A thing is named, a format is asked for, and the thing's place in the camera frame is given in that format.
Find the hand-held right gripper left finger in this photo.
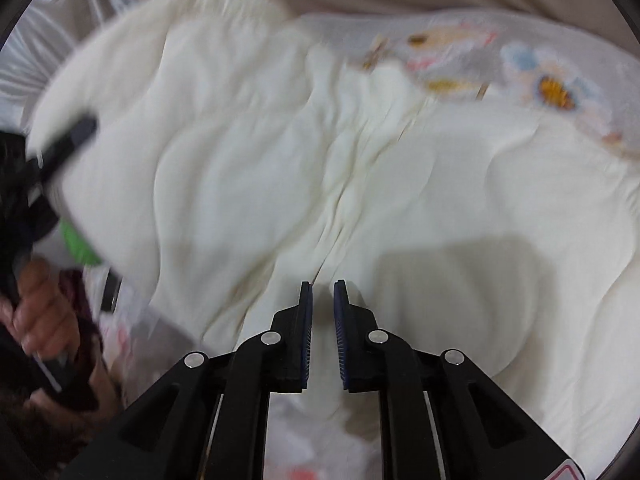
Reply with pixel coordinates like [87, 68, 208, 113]
[60, 280, 315, 480]

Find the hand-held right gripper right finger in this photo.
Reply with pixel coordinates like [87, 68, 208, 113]
[332, 279, 588, 480]

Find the silver satin curtain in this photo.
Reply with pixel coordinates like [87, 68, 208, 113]
[0, 0, 126, 101]

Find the dark maroon cloth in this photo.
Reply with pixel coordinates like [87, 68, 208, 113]
[59, 269, 104, 401]

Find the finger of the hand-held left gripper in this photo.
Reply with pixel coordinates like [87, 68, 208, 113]
[39, 115, 100, 183]

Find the green cloth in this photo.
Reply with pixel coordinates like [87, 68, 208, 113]
[59, 219, 103, 267]

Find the person's left hand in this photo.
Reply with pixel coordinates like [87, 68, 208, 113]
[0, 255, 81, 361]

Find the person's left forearm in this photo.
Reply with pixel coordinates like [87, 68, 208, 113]
[0, 355, 126, 480]

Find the cream quilted jacket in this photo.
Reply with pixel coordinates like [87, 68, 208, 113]
[25, 0, 640, 476]

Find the grey floral blanket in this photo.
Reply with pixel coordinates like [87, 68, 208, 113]
[295, 7, 640, 161]

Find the black smartphone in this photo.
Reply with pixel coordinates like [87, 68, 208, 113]
[101, 272, 122, 313]

